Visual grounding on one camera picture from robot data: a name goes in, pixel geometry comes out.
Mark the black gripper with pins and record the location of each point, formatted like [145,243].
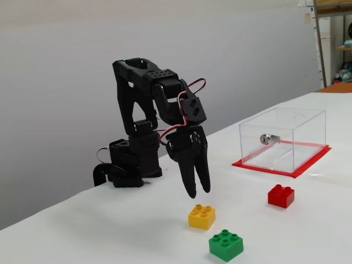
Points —
[185,146]

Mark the yellow lego brick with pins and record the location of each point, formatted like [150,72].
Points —
[201,218]

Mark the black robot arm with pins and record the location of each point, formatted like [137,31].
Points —
[126,93]

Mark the green lego brick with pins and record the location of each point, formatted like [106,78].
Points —
[225,246]

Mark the red lego brick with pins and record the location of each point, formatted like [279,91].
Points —
[280,196]

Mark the transparent plastic box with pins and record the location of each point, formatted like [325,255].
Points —
[302,129]

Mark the silver metal cam lock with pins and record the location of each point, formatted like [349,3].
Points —
[264,139]

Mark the black table clamp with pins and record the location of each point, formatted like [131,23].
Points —
[97,174]

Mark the red base mat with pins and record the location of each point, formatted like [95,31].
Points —
[310,162]

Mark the orange table surface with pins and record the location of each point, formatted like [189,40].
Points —
[338,88]

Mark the cola bottle red cap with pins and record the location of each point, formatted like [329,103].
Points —
[337,78]

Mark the white cabinet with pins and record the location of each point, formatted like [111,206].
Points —
[327,55]

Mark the metal shelf rack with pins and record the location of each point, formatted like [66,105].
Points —
[319,41]

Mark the yellow sticky note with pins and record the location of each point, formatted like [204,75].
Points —
[307,17]

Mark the teal object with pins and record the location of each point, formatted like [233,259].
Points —
[348,43]

